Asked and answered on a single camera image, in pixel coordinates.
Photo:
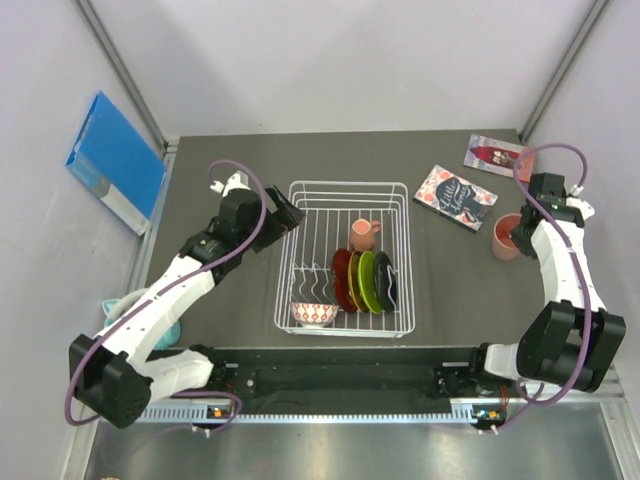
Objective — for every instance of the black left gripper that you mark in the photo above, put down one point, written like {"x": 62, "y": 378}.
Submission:
{"x": 280, "y": 222}

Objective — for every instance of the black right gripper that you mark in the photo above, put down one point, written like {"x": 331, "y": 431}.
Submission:
{"x": 521, "y": 244}

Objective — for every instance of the pink plastic cup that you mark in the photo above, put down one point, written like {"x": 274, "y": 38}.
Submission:
{"x": 503, "y": 247}

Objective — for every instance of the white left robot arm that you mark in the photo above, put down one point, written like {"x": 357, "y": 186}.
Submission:
{"x": 112, "y": 373}

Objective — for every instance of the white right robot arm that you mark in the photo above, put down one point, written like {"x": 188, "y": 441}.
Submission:
{"x": 551, "y": 230}

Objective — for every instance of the teal object behind arm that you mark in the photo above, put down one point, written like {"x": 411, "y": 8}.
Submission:
{"x": 115, "y": 308}

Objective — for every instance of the red plate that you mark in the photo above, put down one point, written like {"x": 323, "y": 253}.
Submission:
{"x": 339, "y": 269}

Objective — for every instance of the yellow plate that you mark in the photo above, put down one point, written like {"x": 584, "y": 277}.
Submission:
{"x": 353, "y": 282}

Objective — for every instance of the Little Women book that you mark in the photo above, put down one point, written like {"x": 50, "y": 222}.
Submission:
{"x": 455, "y": 199}

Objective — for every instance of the red purple book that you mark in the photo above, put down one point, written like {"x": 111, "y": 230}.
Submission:
{"x": 492, "y": 156}

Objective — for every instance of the lime green plate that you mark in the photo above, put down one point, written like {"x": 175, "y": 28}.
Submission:
{"x": 366, "y": 282}

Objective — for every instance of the red patterned white bowl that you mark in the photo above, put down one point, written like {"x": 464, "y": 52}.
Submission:
{"x": 313, "y": 315}

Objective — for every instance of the black plate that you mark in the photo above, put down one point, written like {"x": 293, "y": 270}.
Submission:
{"x": 385, "y": 282}

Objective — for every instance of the blue folder box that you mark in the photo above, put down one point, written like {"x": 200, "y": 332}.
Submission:
{"x": 115, "y": 163}

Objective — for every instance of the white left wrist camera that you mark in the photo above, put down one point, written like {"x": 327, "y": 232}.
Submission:
{"x": 238, "y": 181}

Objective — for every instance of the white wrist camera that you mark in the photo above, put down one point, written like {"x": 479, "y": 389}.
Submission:
{"x": 238, "y": 181}
{"x": 580, "y": 196}

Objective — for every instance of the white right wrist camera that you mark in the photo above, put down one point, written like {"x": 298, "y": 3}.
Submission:
{"x": 580, "y": 196}

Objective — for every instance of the white wire dish rack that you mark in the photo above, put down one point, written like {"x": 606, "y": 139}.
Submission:
{"x": 330, "y": 208}

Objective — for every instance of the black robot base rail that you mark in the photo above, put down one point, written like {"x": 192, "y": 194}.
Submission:
{"x": 434, "y": 372}

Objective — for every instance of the grey slotted cable duct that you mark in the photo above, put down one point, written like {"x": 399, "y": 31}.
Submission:
{"x": 209, "y": 413}

